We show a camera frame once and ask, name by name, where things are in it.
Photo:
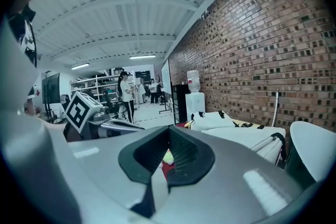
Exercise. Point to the white board on stand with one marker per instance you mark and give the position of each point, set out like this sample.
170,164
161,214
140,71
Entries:
166,81

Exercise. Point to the long ceiling lamp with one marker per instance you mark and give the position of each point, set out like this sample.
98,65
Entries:
141,57
80,66

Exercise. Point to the white storage shelf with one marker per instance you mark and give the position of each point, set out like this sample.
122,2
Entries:
89,86

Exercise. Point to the white water dispenser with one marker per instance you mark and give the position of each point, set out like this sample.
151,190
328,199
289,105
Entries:
195,106

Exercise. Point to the black cabinet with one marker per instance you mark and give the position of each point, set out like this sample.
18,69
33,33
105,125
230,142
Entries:
181,102

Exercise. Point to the white stick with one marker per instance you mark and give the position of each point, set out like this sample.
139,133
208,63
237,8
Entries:
275,107

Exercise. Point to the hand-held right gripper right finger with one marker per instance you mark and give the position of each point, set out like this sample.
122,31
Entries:
223,186

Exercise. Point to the black office chair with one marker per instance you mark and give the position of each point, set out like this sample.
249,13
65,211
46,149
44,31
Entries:
110,105

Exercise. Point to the person's dark clothing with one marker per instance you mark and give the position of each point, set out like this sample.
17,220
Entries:
25,34

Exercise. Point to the black monitor on stand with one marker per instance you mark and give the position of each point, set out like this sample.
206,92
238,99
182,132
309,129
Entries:
51,87

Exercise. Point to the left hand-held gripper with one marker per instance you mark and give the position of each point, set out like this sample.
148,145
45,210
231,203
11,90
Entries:
81,110

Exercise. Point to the yellow plush charm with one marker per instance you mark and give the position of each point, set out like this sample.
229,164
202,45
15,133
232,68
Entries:
168,156

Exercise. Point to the clear water bottle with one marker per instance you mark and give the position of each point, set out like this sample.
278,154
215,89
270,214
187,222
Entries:
193,81

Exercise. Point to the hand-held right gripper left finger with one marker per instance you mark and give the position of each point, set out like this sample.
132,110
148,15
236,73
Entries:
105,178

